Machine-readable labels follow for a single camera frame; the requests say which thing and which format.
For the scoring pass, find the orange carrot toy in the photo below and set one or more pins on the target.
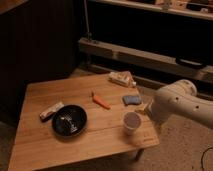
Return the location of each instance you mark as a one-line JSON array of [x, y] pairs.
[[98, 100]]

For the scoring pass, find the white snack bar packet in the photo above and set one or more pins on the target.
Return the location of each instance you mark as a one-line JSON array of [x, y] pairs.
[[50, 110]]

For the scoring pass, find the blue sponge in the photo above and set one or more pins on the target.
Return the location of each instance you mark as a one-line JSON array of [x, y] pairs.
[[131, 100]]

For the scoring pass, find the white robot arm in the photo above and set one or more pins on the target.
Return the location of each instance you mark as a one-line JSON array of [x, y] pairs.
[[179, 98]]

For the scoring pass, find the wooden table leg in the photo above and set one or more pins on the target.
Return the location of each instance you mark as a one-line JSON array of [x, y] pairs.
[[138, 154]]

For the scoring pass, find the black case handle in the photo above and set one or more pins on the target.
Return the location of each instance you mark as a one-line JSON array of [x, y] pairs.
[[190, 64]]

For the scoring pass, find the metal pole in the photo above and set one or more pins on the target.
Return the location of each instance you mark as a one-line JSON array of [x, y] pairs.
[[88, 33]]

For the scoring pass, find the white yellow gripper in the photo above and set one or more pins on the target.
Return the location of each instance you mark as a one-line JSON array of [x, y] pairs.
[[142, 109]]

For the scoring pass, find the black ceramic bowl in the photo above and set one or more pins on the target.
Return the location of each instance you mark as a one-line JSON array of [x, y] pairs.
[[69, 121]]

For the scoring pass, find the wooden shelf board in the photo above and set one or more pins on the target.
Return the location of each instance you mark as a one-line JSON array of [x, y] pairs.
[[157, 8]]

